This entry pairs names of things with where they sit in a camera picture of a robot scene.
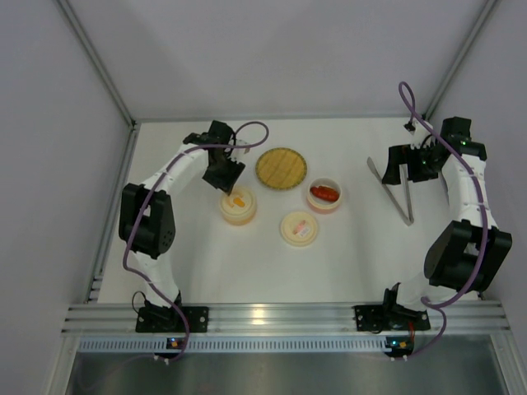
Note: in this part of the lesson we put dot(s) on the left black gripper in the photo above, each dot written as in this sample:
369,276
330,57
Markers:
224,175

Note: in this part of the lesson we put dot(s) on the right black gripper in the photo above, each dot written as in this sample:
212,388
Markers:
397,167

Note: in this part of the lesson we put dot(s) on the cream lid orange handle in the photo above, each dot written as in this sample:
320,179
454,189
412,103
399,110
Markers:
241,197

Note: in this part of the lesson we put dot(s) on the orange lunch container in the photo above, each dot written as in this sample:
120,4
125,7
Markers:
234,217

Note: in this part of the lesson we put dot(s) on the cream lid pink handle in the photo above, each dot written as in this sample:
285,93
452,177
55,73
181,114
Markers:
299,228

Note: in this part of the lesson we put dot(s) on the red sausage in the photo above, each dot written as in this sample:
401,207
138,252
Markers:
325,193

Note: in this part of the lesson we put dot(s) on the pink lunch container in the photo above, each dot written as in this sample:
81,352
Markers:
319,205

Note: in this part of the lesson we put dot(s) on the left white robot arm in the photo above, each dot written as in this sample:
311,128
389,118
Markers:
146,219

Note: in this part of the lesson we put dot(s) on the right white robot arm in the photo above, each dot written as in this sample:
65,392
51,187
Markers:
470,250

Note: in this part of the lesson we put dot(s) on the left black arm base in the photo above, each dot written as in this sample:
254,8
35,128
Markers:
156,319

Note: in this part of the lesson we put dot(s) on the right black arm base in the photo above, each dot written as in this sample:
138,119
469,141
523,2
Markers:
378,318

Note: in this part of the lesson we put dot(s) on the round bamboo plate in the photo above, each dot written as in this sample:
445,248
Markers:
281,169

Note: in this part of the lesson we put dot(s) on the left aluminium frame post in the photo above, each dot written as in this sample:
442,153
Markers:
79,31

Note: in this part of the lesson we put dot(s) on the aluminium frame post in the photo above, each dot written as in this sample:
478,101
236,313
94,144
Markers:
461,54
79,31

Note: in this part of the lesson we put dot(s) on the aluminium front rail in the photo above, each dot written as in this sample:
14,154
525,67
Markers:
464,317

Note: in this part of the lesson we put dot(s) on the right aluminium frame post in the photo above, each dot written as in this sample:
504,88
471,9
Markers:
461,54

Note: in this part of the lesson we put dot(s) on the perforated cable duct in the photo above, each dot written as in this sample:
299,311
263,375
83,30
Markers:
171,345

